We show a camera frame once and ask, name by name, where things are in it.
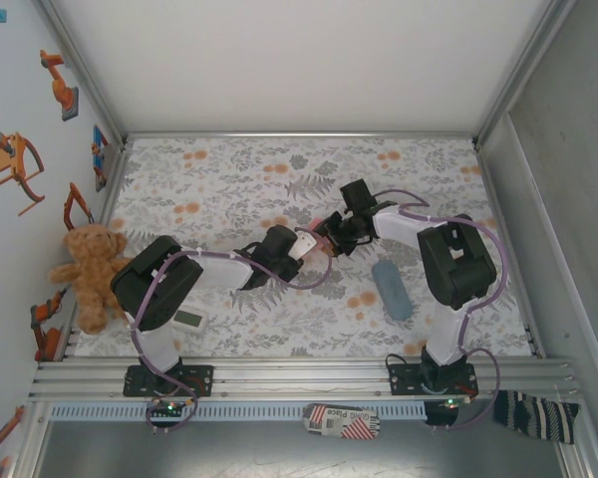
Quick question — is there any pink cloth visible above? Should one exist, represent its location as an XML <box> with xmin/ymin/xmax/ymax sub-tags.
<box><xmin>295</xmin><ymin>218</ymin><xmax>332</xmax><ymax>255</ymax></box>

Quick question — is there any floral printed tablecloth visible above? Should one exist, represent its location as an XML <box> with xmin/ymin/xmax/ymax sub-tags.
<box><xmin>74</xmin><ymin>136</ymin><xmax>535</xmax><ymax>359</ymax></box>

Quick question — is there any blue-grey case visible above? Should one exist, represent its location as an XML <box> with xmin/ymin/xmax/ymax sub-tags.
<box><xmin>370</xmin><ymin>260</ymin><xmax>414</xmax><ymax>323</ymax></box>

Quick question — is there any white digital timer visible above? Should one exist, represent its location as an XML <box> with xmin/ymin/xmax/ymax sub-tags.
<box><xmin>172</xmin><ymin>307</ymin><xmax>211</xmax><ymax>333</ymax></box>

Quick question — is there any red white printed pouch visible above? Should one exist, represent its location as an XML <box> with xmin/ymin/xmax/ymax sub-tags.
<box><xmin>302</xmin><ymin>402</ymin><xmax>382</xmax><ymax>441</ymax></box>

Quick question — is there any brown teddy bear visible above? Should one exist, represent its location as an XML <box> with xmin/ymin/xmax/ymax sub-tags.
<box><xmin>47</xmin><ymin>223</ymin><xmax>131</xmax><ymax>336</ymax></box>

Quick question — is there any black white striped sock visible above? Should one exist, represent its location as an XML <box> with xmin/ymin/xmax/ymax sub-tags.
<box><xmin>492</xmin><ymin>389</ymin><xmax>581</xmax><ymax>446</ymax></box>

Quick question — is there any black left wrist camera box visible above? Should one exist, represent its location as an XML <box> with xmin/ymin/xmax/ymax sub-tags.
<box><xmin>264</xmin><ymin>224</ymin><xmax>321</xmax><ymax>263</ymax></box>

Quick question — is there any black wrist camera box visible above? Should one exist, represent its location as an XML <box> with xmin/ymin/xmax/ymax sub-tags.
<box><xmin>339</xmin><ymin>179</ymin><xmax>376</xmax><ymax>213</ymax></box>
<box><xmin>264</xmin><ymin>224</ymin><xmax>321</xmax><ymax>263</ymax></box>

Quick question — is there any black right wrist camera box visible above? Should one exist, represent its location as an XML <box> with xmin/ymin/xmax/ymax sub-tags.
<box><xmin>339</xmin><ymin>179</ymin><xmax>376</xmax><ymax>213</ymax></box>

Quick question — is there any aluminium extrusion frame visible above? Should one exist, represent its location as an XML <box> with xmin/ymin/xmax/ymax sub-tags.
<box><xmin>27</xmin><ymin>0</ymin><xmax>598</xmax><ymax>478</ymax></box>

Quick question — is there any thin black cable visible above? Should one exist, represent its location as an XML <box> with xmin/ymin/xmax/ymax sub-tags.
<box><xmin>385</xmin><ymin>354</ymin><xmax>426</xmax><ymax>380</ymax></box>

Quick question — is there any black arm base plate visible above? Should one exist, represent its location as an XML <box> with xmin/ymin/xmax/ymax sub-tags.
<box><xmin>123</xmin><ymin>363</ymin><xmax>216</xmax><ymax>398</ymax></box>
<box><xmin>387</xmin><ymin>362</ymin><xmax>478</xmax><ymax>397</ymax></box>

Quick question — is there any white slotted cable duct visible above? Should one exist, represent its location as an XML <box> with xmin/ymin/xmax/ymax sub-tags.
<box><xmin>48</xmin><ymin>401</ymin><xmax>428</xmax><ymax>421</ymax></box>

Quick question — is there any blue orange machine wall sticker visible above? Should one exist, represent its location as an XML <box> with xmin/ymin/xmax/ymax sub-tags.
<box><xmin>91</xmin><ymin>123</ymin><xmax>114</xmax><ymax>193</ymax></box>

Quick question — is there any orange gripper claw wall sticker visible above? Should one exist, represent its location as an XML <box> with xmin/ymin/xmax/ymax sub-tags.
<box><xmin>0</xmin><ymin>130</ymin><xmax>47</xmax><ymax>217</ymax></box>

